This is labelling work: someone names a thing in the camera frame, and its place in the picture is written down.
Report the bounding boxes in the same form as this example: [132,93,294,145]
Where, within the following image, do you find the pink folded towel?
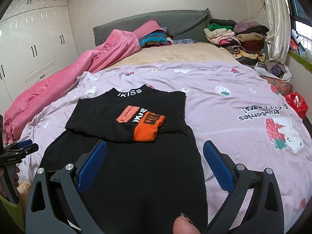
[133,18,168,38]

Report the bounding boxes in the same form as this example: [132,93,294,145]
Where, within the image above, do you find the red plastic bag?
[284,92,309,120]

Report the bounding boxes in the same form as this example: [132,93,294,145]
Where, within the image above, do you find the lime green cloth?
[0,197,26,234]

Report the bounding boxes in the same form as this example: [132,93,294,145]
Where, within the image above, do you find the white bag with purple clothes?
[255,61,293,81]

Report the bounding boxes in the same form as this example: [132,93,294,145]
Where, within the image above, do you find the person's right hand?
[173,212,203,234]

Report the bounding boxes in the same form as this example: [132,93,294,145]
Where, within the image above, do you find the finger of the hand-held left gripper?
[13,143,39,158]
[6,139,33,152]

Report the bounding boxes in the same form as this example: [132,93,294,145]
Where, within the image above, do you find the cream satin curtain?
[258,0,292,62]

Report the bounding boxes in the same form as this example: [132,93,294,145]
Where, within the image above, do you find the beige plush mat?
[18,182,31,210]

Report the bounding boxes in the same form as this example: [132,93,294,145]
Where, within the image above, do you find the blue striped folded clothes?
[139,30,172,47]

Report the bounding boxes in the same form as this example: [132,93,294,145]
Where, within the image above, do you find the floral storage box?
[260,75,292,95]

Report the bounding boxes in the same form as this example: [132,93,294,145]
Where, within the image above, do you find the window with bars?
[285,0,312,54]

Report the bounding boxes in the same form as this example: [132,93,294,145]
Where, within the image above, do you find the black sweater with orange cuffs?
[39,84,209,234]

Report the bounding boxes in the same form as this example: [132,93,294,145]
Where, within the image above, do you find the person's left hand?
[0,167,20,199]

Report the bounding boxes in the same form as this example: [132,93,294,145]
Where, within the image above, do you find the lilac strawberry print bedsheet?
[18,62,310,234]

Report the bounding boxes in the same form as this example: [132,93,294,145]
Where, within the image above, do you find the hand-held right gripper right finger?
[202,140,285,234]

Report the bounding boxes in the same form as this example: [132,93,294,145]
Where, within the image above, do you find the white wardrobe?
[0,0,78,108]

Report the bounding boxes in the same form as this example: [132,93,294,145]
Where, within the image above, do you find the blue patterned cloth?
[172,38,198,45]

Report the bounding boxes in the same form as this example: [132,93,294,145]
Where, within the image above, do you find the windowsill clutter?
[289,28,312,56]

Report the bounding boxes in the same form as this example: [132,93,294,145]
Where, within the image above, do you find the pile of folded clothes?
[203,18,270,65]

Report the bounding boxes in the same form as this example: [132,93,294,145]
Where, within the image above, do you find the beige bed sheet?
[107,41,244,69]

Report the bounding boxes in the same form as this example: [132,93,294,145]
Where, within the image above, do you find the green windowsill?
[288,50,312,72]

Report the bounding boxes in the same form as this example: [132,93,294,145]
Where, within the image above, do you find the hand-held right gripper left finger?
[26,140,108,234]

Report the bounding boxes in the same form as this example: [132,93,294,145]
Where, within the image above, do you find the grey padded headboard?
[93,8,210,45]

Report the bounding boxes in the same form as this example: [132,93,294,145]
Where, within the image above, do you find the pink fleece blanket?
[3,29,142,144]

